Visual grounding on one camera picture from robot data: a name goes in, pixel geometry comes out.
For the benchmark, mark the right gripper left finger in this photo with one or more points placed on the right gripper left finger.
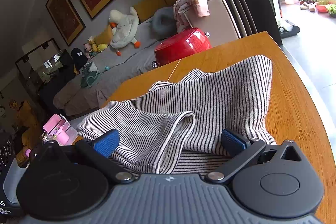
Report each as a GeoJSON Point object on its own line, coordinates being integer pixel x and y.
{"type": "Point", "coordinates": [66, 182]}

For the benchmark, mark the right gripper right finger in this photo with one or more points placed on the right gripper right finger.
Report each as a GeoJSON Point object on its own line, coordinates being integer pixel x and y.
{"type": "Point", "coordinates": [275, 181]}

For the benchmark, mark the striped grey knit garment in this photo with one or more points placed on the striped grey knit garment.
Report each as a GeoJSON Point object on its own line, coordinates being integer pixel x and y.
{"type": "Point", "coordinates": [177, 127]}

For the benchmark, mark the teal cloth on sofa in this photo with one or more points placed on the teal cloth on sofa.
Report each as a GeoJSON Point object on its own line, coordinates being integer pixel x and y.
{"type": "Point", "coordinates": [89, 75]}

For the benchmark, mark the glass fish tank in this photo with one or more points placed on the glass fish tank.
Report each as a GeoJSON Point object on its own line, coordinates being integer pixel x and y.
{"type": "Point", "coordinates": [45, 69]}

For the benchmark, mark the grey sofa bed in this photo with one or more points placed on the grey sofa bed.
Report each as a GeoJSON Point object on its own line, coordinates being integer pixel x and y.
{"type": "Point", "coordinates": [74, 100]}

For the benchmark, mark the yellow duck plush toys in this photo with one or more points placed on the yellow duck plush toys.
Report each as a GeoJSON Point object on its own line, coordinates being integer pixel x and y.
{"type": "Point", "coordinates": [92, 49]}

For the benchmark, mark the red round stool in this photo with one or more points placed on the red round stool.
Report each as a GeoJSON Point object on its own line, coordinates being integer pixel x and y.
{"type": "Point", "coordinates": [181, 45]}

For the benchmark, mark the beige cabinet box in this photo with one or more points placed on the beige cabinet box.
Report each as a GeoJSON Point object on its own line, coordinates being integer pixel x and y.
{"type": "Point", "coordinates": [219, 26]}

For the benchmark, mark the red framed picture left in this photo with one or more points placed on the red framed picture left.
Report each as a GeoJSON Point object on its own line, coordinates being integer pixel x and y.
{"type": "Point", "coordinates": [66, 19]}

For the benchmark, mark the white goose plush toy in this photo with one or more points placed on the white goose plush toy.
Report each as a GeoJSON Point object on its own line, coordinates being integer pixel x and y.
{"type": "Point", "coordinates": [124, 28]}

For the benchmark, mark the red basin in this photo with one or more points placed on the red basin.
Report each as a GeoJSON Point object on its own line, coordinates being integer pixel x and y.
{"type": "Point", "coordinates": [322, 6]}

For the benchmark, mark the dark grey round cushion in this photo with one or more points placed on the dark grey round cushion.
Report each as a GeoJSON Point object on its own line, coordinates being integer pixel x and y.
{"type": "Point", "coordinates": [163, 24]}

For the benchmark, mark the green leafy vegetables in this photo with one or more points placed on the green leafy vegetables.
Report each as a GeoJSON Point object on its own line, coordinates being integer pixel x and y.
{"type": "Point", "coordinates": [331, 9]}

